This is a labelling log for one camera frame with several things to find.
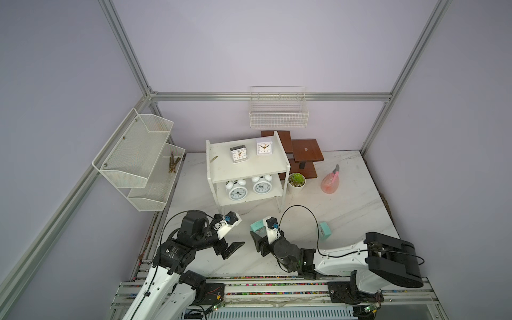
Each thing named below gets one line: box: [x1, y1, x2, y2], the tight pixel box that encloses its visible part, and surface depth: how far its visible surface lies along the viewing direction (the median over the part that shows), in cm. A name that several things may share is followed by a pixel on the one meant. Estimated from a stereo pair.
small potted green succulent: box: [287, 172, 306, 194], surface depth 98 cm
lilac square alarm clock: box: [256, 137, 274, 156], surface depth 74 cm
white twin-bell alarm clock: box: [225, 178, 248, 202], surface depth 78 cm
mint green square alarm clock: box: [250, 219, 268, 238], surface depth 76 cm
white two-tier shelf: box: [205, 130, 291, 214], surface depth 76 cm
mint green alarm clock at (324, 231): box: [318, 222, 332, 242], surface depth 87 cm
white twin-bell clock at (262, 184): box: [251, 174, 273, 195], surface depth 81 cm
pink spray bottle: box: [320, 164, 340, 194], surface depth 104 cm
